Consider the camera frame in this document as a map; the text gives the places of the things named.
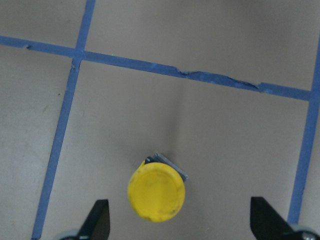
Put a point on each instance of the yellow push button switch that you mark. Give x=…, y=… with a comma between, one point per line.
x=156, y=190

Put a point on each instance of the brown paper table mat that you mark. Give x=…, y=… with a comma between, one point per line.
x=233, y=143

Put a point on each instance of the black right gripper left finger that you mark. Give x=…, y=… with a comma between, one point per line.
x=97, y=225

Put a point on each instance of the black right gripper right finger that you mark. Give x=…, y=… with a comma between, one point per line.
x=265, y=222

